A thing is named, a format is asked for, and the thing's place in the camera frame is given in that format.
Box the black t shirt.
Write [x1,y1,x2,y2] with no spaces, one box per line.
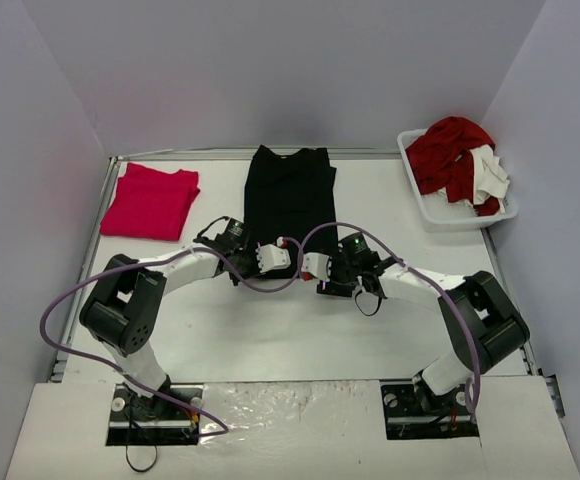
[244,145,337,251]

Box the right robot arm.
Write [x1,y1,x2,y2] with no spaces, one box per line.
[301,233,530,413]

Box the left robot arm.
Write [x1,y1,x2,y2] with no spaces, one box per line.
[79,217,291,418]

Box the white plastic basket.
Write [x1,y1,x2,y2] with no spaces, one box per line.
[397,129,519,232]

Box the folded pink t shirt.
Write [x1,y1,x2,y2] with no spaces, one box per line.
[100,163,200,242]

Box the red t shirt in basket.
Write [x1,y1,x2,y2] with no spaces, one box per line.
[406,116,502,216]

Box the white t shirt in basket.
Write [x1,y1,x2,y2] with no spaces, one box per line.
[469,145,510,206]

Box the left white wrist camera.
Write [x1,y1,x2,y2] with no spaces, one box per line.
[255,244,291,274]

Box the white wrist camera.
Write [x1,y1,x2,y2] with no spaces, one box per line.
[300,252,331,282]
[255,244,291,274]

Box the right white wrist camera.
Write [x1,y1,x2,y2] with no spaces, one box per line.
[300,252,331,282]

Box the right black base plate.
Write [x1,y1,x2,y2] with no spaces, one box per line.
[380,380,479,441]

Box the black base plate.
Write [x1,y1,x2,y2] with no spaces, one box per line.
[380,380,479,441]
[106,384,200,446]

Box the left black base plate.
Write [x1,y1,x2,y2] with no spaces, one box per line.
[106,384,200,446]

